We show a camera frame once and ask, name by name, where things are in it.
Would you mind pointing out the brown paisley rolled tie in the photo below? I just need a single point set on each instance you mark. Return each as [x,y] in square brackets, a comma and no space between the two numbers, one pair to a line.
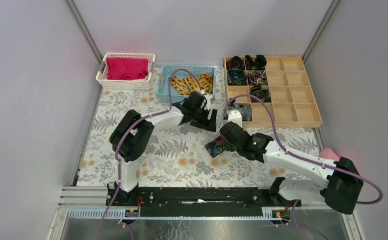
[257,77]

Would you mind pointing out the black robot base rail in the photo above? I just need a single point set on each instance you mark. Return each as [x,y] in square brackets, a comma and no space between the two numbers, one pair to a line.
[191,202]

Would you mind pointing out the black floral rolled tie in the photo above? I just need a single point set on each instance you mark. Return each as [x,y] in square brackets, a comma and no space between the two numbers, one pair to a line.
[255,64]

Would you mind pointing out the blue floral rolled tie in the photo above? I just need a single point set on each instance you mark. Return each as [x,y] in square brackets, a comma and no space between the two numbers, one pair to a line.
[236,77]

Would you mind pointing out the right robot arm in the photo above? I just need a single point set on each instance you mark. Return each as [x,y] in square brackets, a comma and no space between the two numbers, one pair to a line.
[334,183]

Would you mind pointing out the yellow insect pattern tie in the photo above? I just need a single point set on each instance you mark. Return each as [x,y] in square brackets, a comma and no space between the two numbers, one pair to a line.
[189,84]

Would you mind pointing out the dark grey rolled tie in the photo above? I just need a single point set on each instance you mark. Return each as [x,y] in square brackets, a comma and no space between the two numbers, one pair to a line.
[261,93]

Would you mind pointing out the dark red rolled tie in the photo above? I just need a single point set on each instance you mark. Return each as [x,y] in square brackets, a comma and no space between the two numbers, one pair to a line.
[235,63]

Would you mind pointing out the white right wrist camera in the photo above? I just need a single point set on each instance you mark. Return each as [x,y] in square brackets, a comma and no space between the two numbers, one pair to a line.
[234,116]

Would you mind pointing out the magenta cloth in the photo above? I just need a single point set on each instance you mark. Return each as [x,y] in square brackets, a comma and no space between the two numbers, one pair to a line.
[127,69]

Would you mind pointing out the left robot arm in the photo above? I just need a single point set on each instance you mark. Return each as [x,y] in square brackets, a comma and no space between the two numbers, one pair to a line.
[131,137]

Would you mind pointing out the dark floral pattern tie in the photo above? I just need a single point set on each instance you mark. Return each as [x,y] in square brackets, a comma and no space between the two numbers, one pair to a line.
[216,146]

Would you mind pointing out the pink cloth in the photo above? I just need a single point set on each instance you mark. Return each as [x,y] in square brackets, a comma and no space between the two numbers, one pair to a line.
[328,153]

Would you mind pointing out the floral patterned table mat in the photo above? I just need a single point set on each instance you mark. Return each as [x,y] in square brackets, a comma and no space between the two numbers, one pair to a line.
[174,157]

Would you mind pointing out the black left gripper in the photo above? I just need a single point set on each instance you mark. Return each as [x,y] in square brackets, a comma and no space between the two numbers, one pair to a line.
[208,119]

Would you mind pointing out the white plastic basket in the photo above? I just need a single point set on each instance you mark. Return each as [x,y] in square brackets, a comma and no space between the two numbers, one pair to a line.
[136,84]

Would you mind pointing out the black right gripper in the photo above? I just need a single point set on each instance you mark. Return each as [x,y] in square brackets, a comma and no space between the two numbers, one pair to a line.
[229,148]

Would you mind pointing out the wooden compartment organizer tray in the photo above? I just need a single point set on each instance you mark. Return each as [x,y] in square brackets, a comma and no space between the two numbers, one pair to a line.
[292,103]

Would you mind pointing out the light blue plastic basket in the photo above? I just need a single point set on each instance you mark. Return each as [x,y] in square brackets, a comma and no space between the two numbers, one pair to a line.
[163,89]

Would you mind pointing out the grey leaf pattern tie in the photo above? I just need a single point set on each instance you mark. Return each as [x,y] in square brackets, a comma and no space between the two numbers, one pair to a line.
[245,110]

